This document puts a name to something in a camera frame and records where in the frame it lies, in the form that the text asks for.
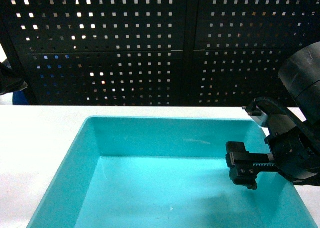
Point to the teal plastic bin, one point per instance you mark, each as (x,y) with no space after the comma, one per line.
(164,172)

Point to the black perforated panel left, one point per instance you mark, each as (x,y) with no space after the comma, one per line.
(96,52)

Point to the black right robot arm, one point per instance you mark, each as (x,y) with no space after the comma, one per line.
(300,75)

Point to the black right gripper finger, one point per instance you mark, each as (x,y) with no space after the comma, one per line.
(244,166)

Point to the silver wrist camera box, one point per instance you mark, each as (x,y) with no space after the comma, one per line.
(256,113)

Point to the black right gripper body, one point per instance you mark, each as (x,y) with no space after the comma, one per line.
(293,153)

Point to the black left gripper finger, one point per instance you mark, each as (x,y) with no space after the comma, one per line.
(10,81)

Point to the black perforated panel right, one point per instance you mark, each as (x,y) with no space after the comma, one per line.
(241,44)

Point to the black perforated panel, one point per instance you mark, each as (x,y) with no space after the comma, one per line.
(241,44)
(96,52)

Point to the blue chair behind table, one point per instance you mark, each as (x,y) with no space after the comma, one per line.
(19,98)

